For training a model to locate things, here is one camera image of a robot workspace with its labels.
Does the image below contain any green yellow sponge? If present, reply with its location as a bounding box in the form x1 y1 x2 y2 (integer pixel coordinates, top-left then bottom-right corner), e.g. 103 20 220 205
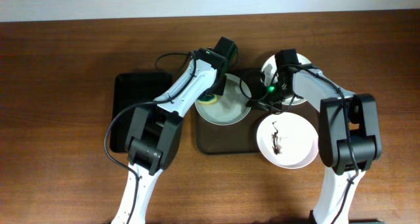
196 93 218 104

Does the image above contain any white plate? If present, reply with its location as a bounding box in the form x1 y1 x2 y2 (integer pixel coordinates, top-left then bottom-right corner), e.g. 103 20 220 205
195 74 251 125
256 112 319 169
261 53 311 106

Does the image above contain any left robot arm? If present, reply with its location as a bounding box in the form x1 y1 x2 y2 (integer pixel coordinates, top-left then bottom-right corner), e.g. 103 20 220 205
110 37 238 224

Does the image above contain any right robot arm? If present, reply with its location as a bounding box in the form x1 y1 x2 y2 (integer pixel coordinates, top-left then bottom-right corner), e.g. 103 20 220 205
249 49 382 223

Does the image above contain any brown serving tray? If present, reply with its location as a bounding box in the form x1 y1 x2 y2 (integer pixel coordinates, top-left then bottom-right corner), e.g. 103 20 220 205
193 67 324 156

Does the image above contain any black rectangular tray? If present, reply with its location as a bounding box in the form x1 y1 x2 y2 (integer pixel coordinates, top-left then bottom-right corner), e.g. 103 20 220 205
110 72 173 153

